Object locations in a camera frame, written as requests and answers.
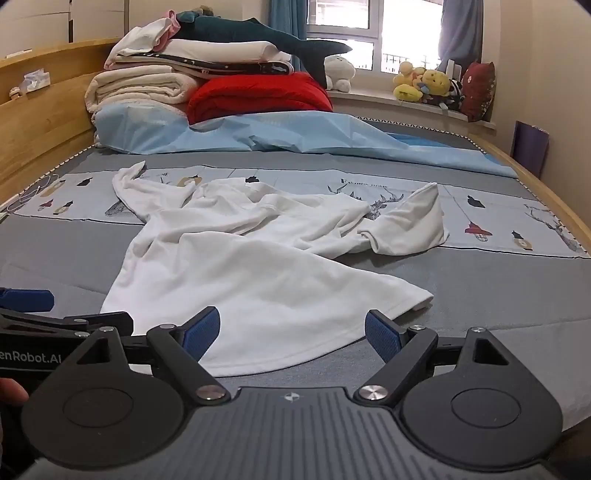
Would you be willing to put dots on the white windowsill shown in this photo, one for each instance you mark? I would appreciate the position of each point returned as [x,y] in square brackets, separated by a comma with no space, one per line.
[378,101]

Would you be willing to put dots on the window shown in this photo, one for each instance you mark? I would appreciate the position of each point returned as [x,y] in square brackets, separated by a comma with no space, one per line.
[369,27]

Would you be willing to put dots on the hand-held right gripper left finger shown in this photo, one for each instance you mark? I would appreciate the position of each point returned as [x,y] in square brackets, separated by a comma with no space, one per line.
[203,333]

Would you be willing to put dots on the white shirt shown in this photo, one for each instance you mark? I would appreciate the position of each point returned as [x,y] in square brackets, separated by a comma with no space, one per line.
[258,277]

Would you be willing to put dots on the grey printed bed sheet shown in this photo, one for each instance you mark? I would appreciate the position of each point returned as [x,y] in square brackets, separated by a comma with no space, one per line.
[461,295]

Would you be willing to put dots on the wooden bed frame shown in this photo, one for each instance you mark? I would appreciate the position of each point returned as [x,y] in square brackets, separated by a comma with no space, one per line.
[545,189]

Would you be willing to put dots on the blue curtain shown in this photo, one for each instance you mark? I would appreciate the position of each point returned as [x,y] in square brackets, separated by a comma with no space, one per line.
[461,27]
[286,18]

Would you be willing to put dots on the yellow duck plush toy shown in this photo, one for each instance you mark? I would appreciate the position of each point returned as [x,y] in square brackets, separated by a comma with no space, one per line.
[406,83]

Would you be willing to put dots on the black white striped plush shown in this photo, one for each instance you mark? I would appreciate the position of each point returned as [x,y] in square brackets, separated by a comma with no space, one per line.
[455,97]

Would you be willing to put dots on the small white stand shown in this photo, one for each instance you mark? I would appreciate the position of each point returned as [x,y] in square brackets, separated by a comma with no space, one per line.
[453,69]

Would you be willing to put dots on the dark teal shark plush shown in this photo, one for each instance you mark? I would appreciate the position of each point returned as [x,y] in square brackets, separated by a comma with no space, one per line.
[258,32]

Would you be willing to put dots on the brown plush toy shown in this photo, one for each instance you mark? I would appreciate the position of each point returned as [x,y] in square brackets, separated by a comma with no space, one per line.
[204,10]

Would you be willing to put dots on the dark red cushion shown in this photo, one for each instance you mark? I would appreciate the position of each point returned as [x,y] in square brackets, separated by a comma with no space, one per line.
[478,92]

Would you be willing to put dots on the wooden headboard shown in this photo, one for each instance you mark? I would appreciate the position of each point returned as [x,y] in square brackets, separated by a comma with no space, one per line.
[41,124]

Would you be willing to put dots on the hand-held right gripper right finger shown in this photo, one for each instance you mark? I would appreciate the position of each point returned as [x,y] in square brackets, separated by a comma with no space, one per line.
[382,334]

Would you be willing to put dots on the yellow and blue plush toy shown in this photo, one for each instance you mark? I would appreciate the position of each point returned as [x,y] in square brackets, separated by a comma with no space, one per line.
[436,85]

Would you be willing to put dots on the beige wardrobe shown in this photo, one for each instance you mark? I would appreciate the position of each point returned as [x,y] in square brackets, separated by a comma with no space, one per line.
[55,21]

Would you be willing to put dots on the red blanket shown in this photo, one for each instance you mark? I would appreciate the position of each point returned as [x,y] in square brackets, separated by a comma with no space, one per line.
[258,99]

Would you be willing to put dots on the cream folded blanket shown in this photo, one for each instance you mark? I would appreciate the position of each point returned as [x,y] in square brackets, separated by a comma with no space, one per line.
[138,87]

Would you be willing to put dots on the pink and white cloth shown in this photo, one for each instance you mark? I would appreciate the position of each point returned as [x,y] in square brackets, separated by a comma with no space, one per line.
[143,39]

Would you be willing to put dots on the dark starred blanket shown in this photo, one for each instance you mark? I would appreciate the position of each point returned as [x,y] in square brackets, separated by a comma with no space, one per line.
[240,68]

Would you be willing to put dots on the light blue duvet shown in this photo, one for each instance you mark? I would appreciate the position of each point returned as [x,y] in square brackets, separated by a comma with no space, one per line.
[286,134]

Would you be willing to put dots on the person's left hand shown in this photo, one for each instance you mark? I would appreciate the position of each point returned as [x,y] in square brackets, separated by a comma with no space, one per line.
[11,392]

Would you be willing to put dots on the white folded quilt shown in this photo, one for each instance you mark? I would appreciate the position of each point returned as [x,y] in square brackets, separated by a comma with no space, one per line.
[217,48]

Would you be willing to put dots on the white plush toy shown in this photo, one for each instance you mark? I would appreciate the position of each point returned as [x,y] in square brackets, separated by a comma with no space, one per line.
[339,71]

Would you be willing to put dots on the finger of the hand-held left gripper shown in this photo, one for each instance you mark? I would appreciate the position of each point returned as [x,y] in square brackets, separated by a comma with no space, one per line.
[27,300]
[106,323]

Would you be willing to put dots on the tissue pack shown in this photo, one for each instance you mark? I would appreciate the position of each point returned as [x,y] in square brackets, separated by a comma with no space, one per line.
[36,79]

